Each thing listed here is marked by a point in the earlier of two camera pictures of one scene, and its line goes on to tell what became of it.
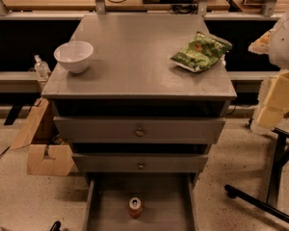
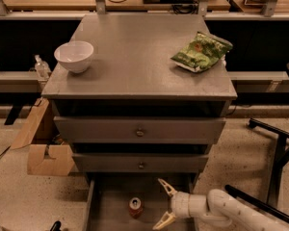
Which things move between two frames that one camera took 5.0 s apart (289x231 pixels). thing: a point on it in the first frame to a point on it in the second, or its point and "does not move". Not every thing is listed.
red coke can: (136, 207) does not move
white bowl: (74, 56) does not move
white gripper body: (285, 45) to (179, 204)
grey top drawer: (136, 130) does not move
